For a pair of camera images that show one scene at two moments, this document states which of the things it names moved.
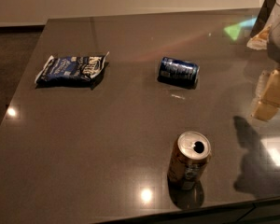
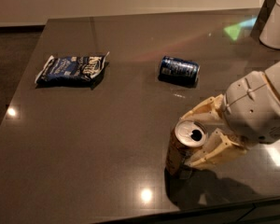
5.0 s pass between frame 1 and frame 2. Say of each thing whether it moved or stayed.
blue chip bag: stayed
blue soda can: stayed
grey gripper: moved
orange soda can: moved
